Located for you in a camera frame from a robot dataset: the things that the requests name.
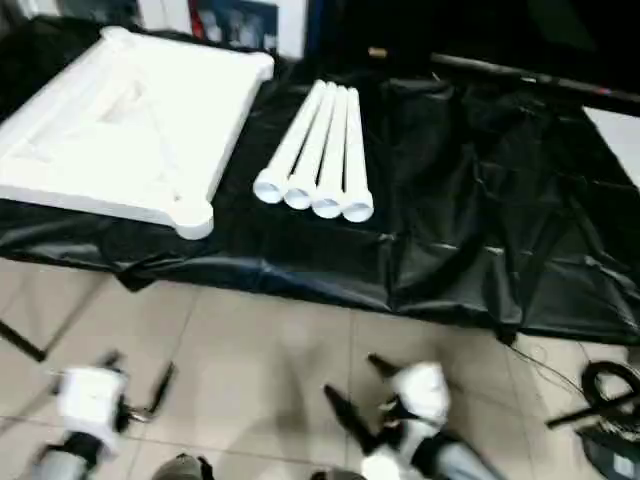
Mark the white cabinet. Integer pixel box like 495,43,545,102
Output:
132,0,309,60

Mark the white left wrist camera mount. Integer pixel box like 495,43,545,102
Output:
57,366,129,459

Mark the black mat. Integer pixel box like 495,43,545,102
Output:
0,19,640,347

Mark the dark grey box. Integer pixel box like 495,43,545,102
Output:
574,427,640,480

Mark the black stand foot bar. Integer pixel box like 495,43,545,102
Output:
544,397,640,427
0,319,47,362

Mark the black rod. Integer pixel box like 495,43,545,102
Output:
429,51,640,110

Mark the black box with gold label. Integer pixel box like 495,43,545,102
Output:
299,0,451,66

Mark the dark left robot foot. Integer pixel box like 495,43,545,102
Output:
154,452,217,480

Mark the white plastic table leg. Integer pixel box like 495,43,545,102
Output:
283,82,339,211
252,79,331,205
311,84,351,220
341,87,375,225

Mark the black coiled cable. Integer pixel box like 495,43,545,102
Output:
582,359,640,407

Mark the white plastic table top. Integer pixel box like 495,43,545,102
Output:
0,24,276,241

